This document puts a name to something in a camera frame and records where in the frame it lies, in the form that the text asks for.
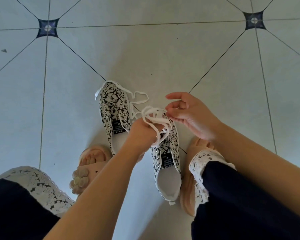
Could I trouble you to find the bright white shoelace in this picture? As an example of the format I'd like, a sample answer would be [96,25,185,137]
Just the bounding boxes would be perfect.
[141,106,174,147]
[94,80,149,121]

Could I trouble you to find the person's left forearm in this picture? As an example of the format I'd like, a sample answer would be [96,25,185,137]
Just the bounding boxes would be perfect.
[44,147,143,240]

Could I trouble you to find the floral sneaker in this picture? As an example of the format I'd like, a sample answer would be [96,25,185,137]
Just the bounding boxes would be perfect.
[150,111,182,206]
[99,82,132,156]

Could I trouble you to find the person's left hand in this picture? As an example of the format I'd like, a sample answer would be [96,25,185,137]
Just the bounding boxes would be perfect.
[124,117,164,163]

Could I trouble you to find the person's leg navy trousers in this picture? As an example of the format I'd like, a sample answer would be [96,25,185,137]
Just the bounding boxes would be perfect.
[189,150,300,240]
[0,166,75,240]

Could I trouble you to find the person's right hand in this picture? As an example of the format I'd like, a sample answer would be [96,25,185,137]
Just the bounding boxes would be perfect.
[165,92,224,142]

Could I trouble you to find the pink slipper with green charm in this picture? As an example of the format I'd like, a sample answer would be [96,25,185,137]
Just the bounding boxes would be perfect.
[180,137,217,217]

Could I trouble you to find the person's right forearm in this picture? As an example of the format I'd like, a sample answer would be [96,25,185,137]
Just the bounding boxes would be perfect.
[212,123,300,223]

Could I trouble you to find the person's left leg navy trousers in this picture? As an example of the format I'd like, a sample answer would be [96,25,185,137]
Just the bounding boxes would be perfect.
[0,166,75,240]

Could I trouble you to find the person's right leg navy trousers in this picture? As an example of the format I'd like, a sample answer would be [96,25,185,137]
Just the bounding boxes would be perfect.
[189,150,300,240]

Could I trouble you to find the pink slipper with white charms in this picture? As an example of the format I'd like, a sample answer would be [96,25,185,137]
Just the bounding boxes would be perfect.
[69,145,113,197]

